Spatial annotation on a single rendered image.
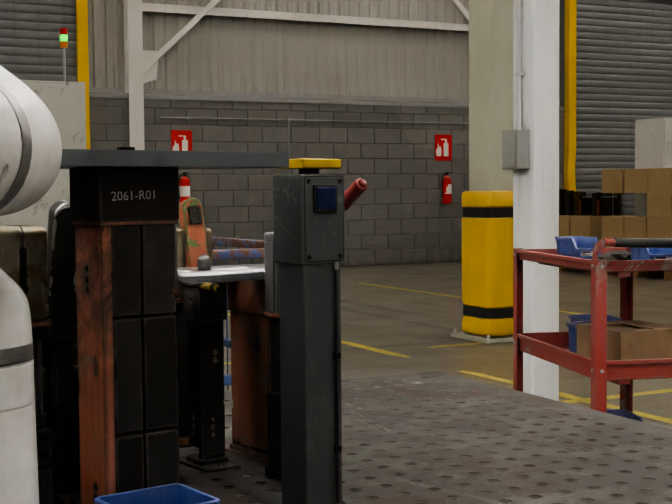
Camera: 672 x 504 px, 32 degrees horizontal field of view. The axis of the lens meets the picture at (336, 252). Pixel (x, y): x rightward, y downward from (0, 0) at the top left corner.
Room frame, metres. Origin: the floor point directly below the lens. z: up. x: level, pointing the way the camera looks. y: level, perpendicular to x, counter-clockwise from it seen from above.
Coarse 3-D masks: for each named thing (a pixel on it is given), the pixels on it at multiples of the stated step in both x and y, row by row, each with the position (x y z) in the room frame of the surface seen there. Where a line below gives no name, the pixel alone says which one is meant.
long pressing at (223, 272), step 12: (240, 264) 1.94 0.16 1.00; (252, 264) 1.93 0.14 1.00; (264, 264) 1.93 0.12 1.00; (180, 276) 1.68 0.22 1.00; (192, 276) 1.69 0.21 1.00; (204, 276) 1.70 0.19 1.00; (216, 276) 1.71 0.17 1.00; (228, 276) 1.73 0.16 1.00; (240, 276) 1.74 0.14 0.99; (252, 276) 1.75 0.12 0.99; (264, 276) 1.76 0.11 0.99
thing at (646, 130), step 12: (636, 120) 15.50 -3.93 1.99; (648, 120) 15.31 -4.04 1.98; (660, 120) 15.13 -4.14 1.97; (636, 132) 15.50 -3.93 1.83; (648, 132) 15.31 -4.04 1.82; (660, 132) 15.13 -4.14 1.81; (636, 144) 15.50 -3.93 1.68; (648, 144) 15.31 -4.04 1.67; (660, 144) 15.13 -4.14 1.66; (636, 156) 15.50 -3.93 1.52; (648, 156) 15.31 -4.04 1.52; (660, 156) 15.13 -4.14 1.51; (636, 168) 15.50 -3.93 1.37; (636, 204) 15.49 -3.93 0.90
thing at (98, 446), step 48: (96, 192) 1.31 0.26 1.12; (144, 192) 1.33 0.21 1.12; (96, 240) 1.32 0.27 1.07; (144, 240) 1.34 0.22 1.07; (96, 288) 1.32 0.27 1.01; (144, 288) 1.34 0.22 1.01; (96, 336) 1.32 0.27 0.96; (144, 336) 1.34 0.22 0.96; (96, 384) 1.32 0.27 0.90; (144, 384) 1.34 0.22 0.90; (96, 432) 1.32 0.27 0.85; (144, 432) 1.34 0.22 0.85; (96, 480) 1.33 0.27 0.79; (144, 480) 1.34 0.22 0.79
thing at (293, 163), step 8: (296, 160) 1.49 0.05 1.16; (304, 160) 1.48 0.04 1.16; (312, 160) 1.48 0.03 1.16; (320, 160) 1.49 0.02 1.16; (328, 160) 1.50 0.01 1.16; (336, 160) 1.51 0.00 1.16; (280, 168) 1.52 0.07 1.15; (288, 168) 1.50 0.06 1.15; (296, 168) 1.49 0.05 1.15; (304, 168) 1.50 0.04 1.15; (312, 168) 1.50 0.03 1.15; (320, 168) 1.51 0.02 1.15; (328, 168) 1.51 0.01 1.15
